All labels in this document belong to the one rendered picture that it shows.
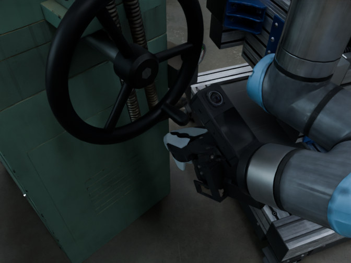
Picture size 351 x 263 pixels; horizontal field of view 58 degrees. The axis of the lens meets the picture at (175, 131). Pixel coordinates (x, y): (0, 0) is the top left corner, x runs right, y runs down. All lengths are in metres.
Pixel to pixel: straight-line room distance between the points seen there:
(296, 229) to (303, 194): 0.69
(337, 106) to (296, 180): 0.11
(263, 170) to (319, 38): 0.15
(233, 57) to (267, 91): 1.58
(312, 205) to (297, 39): 0.18
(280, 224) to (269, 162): 0.66
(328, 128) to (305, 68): 0.08
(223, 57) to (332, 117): 1.63
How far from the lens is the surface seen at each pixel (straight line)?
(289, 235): 1.01
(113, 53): 0.52
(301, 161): 0.35
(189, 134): 0.51
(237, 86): 1.44
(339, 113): 0.41
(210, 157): 0.43
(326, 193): 0.33
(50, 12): 0.56
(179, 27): 2.29
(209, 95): 0.42
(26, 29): 0.60
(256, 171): 0.38
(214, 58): 1.99
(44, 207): 0.88
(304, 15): 0.38
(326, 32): 0.38
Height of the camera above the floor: 1.10
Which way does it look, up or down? 47 degrees down
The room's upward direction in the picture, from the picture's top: straight up
